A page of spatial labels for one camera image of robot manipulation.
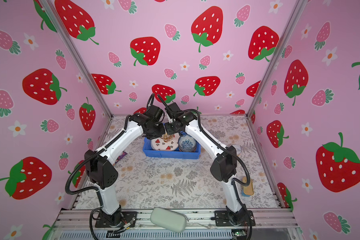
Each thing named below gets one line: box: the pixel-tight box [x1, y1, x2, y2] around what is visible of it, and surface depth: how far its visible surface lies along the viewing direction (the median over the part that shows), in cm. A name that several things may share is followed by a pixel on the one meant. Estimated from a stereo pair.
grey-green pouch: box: [150, 207, 188, 233], surface depth 73 cm
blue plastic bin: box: [143, 137, 201, 160], surface depth 97 cm
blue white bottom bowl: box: [178, 134, 197, 153], surface depth 95 cm
